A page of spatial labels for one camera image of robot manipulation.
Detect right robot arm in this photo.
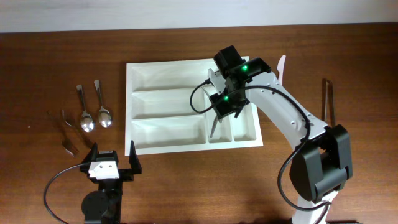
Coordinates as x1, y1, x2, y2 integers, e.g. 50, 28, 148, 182
208, 45, 353, 223

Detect metal fork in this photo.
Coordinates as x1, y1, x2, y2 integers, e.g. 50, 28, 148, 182
62, 139, 78, 157
61, 110, 93, 149

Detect metal fork lower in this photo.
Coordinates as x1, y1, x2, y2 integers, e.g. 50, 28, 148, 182
62, 139, 78, 157

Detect metal fork upper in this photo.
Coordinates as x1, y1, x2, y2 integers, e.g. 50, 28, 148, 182
61, 110, 93, 149

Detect large spoon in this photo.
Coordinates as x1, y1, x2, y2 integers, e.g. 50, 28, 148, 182
76, 85, 95, 133
94, 80, 112, 128

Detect small teaspoon bowl up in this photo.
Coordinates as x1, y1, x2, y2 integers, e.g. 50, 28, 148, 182
210, 116, 218, 138

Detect metal tongs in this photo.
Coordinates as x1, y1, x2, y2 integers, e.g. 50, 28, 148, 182
322, 78, 336, 127

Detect white plastic cutlery tray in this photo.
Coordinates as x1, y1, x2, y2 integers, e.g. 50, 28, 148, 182
125, 58, 263, 155

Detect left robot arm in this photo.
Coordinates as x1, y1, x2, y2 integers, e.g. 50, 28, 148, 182
80, 141, 142, 223

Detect pink plastic knife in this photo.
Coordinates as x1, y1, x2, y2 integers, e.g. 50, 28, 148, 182
277, 55, 286, 85

